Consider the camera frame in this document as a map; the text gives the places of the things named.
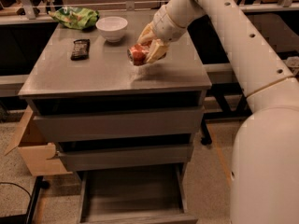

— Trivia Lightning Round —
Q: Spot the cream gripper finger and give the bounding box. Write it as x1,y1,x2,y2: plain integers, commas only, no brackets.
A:
145,39,169,63
137,22,156,44

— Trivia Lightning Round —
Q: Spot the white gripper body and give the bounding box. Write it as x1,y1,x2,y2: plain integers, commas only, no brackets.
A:
152,5,187,42

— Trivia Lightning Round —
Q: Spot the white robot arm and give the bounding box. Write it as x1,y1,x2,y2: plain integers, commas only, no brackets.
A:
138,0,299,224

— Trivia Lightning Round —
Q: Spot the grey top drawer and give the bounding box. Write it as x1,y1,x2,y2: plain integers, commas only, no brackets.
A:
34,107,204,142

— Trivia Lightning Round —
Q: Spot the grey drawer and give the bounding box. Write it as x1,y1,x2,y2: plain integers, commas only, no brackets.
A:
59,144,193,172
78,164,197,224
34,107,204,142

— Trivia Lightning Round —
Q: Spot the grey drawer cabinet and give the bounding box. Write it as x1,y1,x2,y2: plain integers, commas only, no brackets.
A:
19,12,211,159

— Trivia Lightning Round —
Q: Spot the grey middle drawer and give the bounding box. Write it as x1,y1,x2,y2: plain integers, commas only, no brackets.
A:
59,144,193,172

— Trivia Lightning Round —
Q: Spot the grey bottom drawer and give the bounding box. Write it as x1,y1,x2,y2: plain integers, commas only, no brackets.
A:
78,164,197,224

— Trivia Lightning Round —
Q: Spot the white bowl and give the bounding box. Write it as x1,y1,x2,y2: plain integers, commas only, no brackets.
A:
96,16,128,42

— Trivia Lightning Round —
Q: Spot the green chip bag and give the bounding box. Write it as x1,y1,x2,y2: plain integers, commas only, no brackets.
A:
48,7,100,30

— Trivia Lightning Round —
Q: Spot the dark snack bar packet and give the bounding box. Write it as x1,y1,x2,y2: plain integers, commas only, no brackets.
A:
71,39,90,61

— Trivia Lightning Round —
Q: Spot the black side table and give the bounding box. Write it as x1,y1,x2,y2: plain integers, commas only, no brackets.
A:
188,11,299,145

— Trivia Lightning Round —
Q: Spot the cardboard box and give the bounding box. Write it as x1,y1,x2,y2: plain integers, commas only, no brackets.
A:
4,106,68,176

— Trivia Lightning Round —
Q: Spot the metal railing frame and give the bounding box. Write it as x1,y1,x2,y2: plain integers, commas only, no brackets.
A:
0,0,299,26

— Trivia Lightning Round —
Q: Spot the black cable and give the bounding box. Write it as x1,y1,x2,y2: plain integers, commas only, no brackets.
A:
0,181,34,201

